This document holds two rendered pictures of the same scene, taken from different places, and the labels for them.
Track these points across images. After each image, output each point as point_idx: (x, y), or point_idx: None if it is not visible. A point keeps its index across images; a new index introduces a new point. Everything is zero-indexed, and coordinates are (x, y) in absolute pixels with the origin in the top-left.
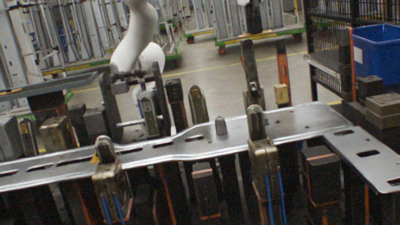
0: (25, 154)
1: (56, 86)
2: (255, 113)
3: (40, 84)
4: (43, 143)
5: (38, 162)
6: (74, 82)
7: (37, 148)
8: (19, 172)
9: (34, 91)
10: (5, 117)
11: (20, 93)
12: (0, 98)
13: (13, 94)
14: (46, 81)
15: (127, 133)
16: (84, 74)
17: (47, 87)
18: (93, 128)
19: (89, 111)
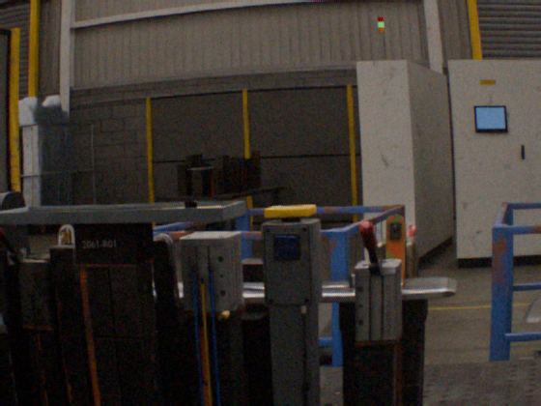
0: (179, 296)
1: (84, 207)
2: None
3: (116, 215)
4: (156, 339)
5: (154, 291)
6: (52, 206)
7: (156, 294)
8: (182, 287)
9: (129, 208)
10: (197, 236)
11: (158, 205)
12: (204, 205)
13: (172, 203)
14: (100, 212)
15: (3, 322)
16: (17, 215)
17: (102, 205)
18: None
19: (49, 255)
